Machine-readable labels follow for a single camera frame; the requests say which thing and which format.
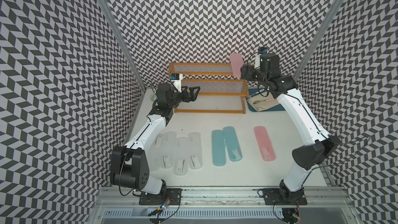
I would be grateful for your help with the teal pencil case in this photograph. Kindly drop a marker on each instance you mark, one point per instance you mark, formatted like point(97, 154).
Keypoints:
point(232, 144)
point(218, 148)

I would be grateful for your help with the aluminium front rail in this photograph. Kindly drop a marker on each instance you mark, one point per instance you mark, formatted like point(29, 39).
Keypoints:
point(327, 197)

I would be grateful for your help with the pink pencil case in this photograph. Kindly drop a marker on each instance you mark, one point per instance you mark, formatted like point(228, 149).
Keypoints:
point(237, 62)
point(265, 144)

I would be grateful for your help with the pink handled spoon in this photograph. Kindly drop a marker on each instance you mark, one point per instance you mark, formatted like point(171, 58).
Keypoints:
point(259, 101)

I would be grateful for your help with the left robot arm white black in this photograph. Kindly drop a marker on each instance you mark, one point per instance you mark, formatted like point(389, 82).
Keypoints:
point(129, 165)

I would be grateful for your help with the clear pencil case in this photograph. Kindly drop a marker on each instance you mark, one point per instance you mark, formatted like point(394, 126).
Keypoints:
point(181, 163)
point(195, 151)
point(168, 147)
point(154, 154)

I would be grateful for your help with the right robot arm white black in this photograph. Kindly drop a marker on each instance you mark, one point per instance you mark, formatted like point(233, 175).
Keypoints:
point(318, 143)

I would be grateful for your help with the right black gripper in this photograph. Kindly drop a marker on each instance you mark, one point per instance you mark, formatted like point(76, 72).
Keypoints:
point(250, 69)

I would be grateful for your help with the teal tray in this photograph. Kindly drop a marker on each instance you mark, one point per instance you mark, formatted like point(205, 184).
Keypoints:
point(279, 107)

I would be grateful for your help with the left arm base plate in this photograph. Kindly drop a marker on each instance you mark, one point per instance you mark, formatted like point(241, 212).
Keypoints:
point(170, 195)

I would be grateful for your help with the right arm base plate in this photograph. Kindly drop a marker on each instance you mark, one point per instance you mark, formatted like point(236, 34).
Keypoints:
point(280, 196)

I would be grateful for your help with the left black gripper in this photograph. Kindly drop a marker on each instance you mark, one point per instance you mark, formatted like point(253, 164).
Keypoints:
point(193, 97)

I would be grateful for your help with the wooden three-tier shelf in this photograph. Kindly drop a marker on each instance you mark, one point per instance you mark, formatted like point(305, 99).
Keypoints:
point(219, 92)

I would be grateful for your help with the patterned ceramic bowl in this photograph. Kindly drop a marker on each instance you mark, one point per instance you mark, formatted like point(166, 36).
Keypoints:
point(153, 97)

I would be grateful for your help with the beige cloth napkin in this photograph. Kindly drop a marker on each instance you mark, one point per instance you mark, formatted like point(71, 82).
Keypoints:
point(264, 103)

